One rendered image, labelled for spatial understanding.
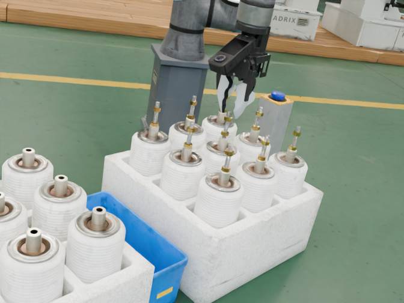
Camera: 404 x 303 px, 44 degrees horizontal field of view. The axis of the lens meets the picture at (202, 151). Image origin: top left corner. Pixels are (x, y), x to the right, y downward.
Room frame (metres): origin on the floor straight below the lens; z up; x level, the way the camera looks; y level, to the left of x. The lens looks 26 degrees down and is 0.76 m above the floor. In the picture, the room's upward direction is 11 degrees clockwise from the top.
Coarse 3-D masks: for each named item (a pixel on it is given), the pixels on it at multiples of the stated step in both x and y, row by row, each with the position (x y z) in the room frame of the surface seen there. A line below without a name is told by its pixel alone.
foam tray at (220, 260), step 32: (128, 160) 1.10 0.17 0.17; (128, 192) 1.01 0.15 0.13; (160, 192) 0.96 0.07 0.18; (320, 192) 1.11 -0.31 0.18; (160, 224) 0.93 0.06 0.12; (192, 224) 0.87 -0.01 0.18; (256, 224) 0.92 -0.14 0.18; (288, 224) 1.02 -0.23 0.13; (192, 256) 0.86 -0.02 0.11; (224, 256) 0.85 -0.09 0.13; (256, 256) 0.94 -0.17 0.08; (288, 256) 1.06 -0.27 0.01; (192, 288) 0.85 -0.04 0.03; (224, 288) 0.88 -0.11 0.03
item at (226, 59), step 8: (232, 40) 1.09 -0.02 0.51; (240, 40) 1.09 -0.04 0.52; (248, 40) 1.08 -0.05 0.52; (224, 48) 1.07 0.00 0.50; (232, 48) 1.06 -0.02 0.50; (240, 48) 1.06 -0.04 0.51; (248, 48) 1.07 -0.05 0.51; (216, 56) 1.04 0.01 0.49; (224, 56) 1.04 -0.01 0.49; (232, 56) 1.04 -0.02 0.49; (240, 56) 1.05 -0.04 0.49; (216, 64) 1.02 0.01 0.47; (224, 64) 1.01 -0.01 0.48; (232, 64) 1.03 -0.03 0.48; (216, 72) 1.02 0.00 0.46; (224, 72) 1.02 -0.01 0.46
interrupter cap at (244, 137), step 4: (248, 132) 1.22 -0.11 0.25; (240, 136) 1.19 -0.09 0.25; (244, 136) 1.19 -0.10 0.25; (248, 136) 1.20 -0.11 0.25; (260, 136) 1.21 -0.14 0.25; (240, 140) 1.17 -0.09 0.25; (244, 140) 1.17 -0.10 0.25; (248, 140) 1.18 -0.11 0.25; (260, 140) 1.19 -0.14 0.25; (248, 144) 1.15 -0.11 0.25; (252, 144) 1.15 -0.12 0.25; (256, 144) 1.16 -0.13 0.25; (260, 144) 1.16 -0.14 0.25
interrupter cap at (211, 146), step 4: (216, 140) 1.13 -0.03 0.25; (208, 144) 1.10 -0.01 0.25; (212, 144) 1.11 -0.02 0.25; (216, 144) 1.11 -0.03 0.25; (228, 144) 1.13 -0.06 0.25; (208, 148) 1.08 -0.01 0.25; (212, 148) 1.08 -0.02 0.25; (216, 148) 1.09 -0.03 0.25; (236, 148) 1.11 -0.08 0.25; (212, 152) 1.07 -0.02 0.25; (216, 152) 1.07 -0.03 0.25; (220, 152) 1.07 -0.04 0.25; (224, 152) 1.08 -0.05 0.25; (236, 152) 1.09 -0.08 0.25
